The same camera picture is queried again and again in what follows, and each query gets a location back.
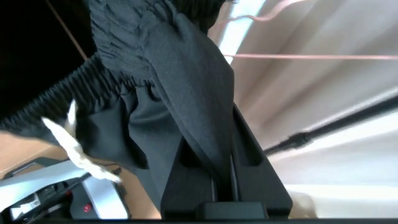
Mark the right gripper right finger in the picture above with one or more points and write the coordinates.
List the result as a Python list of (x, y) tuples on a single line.
[(261, 186)]

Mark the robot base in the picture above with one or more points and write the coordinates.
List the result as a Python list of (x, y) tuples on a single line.
[(102, 199)]

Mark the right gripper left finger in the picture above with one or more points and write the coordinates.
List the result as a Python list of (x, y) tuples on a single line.
[(183, 186)]

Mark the black clothes rack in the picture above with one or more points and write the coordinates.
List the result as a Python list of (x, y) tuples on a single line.
[(326, 126)]

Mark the black garment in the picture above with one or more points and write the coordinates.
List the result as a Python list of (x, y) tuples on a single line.
[(171, 77)]

